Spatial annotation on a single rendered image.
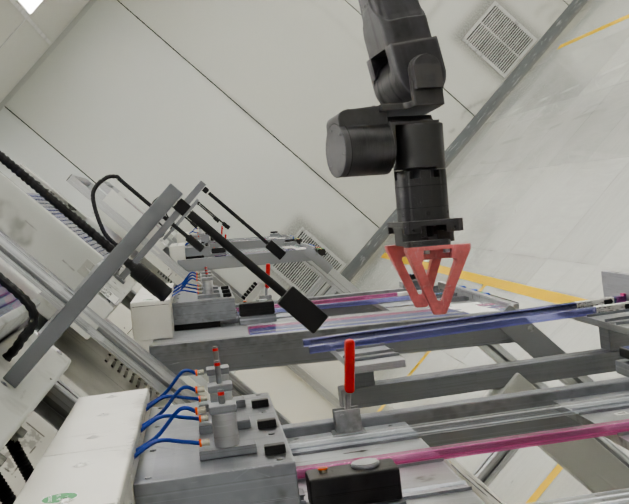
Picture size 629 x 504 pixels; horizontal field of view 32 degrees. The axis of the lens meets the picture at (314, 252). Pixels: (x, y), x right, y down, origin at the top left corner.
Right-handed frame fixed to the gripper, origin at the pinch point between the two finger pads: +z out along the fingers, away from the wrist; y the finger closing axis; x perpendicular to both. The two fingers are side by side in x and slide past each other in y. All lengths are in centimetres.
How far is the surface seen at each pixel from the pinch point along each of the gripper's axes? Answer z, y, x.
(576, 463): 28, -35, 27
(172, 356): 14, -85, -32
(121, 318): 35, -440, -69
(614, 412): 13.6, 1.9, 19.3
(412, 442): 14.6, 2.5, -3.5
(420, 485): 14.9, 19.2, -6.1
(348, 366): 6.9, -5.4, -8.8
